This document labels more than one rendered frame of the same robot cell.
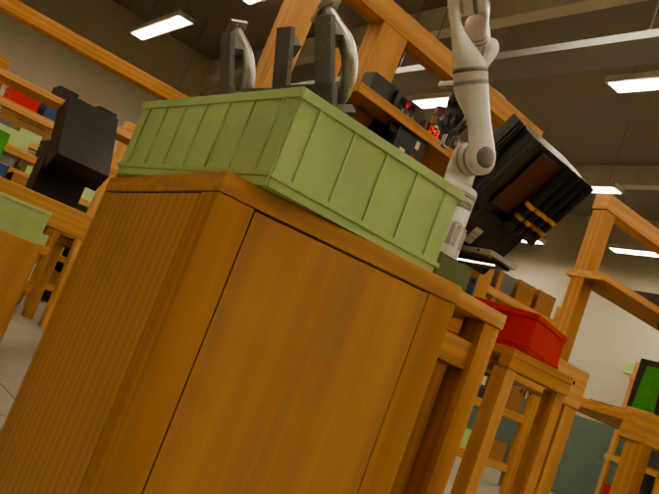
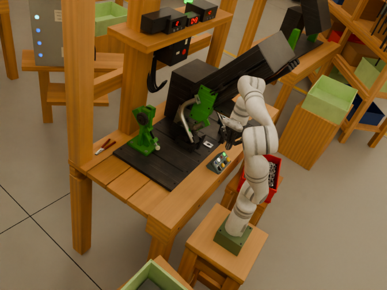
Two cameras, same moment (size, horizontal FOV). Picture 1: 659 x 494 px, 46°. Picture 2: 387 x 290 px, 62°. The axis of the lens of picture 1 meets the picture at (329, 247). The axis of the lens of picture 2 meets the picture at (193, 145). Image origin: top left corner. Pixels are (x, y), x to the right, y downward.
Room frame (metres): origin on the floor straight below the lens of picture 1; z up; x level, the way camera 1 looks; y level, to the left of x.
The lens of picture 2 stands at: (1.28, 0.46, 2.18)
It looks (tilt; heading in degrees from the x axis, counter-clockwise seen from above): 39 degrees down; 333
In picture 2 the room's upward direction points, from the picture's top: 15 degrees clockwise
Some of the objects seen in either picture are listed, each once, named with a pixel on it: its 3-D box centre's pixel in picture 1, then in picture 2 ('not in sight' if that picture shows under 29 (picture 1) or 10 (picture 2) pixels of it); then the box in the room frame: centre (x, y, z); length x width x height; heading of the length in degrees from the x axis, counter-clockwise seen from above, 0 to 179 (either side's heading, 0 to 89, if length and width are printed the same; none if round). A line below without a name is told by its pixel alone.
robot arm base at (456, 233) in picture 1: (446, 226); (239, 217); (2.04, -0.27, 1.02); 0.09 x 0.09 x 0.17; 50
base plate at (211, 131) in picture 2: not in sight; (193, 129); (2.85, -0.33, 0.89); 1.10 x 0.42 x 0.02; 130
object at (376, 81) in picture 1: (380, 89); (155, 21); (2.83, 0.03, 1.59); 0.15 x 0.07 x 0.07; 130
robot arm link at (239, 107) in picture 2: (479, 61); (250, 95); (2.23, -0.22, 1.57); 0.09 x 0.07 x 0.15; 72
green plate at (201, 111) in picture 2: not in sight; (205, 103); (2.75, -0.31, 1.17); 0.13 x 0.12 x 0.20; 130
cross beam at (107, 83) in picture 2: not in sight; (157, 61); (3.13, -0.10, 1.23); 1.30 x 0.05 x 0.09; 130
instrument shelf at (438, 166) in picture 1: (413, 141); (179, 23); (3.05, -0.16, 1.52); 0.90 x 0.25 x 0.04; 130
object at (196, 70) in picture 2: not in sight; (190, 92); (3.02, -0.33, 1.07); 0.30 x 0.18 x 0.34; 130
